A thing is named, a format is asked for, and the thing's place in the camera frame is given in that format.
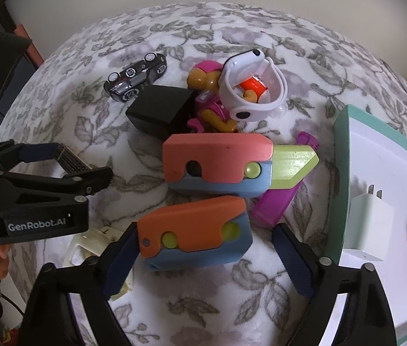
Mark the black toy car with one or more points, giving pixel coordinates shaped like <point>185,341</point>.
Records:
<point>135,76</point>

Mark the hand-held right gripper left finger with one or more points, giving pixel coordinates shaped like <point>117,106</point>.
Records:
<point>121,259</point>

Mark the orange small bottle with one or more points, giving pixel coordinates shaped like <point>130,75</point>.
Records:
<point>252,85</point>

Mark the white charger plug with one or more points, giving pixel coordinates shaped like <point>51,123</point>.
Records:
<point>370,229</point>

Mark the purple plastic toy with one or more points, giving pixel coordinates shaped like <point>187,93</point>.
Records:
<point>275,202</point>

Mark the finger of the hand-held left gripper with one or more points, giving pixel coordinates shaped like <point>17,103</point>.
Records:
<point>81,182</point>
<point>37,153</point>

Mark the floral blanket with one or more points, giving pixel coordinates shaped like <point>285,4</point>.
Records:
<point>225,25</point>

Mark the wooden furniture edge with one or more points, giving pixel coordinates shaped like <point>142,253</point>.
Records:
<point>21,34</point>

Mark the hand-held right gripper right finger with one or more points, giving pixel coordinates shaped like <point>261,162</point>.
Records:
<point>293,259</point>

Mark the black box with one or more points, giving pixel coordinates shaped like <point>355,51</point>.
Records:
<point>160,110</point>

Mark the orange blue toy knife green blade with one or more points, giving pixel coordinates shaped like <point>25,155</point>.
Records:
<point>217,151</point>

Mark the cream plastic piece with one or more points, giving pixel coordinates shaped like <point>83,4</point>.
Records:
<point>88,239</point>

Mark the toy dog figure pink cap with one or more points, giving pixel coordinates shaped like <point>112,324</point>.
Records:
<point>215,111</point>

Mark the white tray teal rim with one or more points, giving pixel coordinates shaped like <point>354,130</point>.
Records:
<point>379,158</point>

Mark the grey ribbed block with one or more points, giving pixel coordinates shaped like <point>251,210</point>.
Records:
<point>73,160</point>

